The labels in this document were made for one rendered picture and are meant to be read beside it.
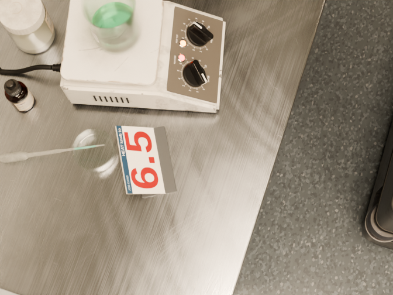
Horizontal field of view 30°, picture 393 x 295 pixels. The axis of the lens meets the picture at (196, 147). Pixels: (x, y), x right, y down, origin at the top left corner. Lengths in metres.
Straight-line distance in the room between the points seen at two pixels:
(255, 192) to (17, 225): 0.31
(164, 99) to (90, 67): 0.10
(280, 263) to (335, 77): 0.47
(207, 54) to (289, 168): 0.81
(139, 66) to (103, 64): 0.05
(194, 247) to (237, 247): 0.05
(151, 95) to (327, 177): 0.89
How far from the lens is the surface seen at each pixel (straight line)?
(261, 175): 0.95
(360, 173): 1.75
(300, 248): 1.70
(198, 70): 0.93
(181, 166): 0.95
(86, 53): 0.92
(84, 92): 0.94
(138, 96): 0.93
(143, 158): 0.94
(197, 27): 0.95
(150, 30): 0.93
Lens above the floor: 1.67
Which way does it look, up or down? 74 degrees down
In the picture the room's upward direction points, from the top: 7 degrees counter-clockwise
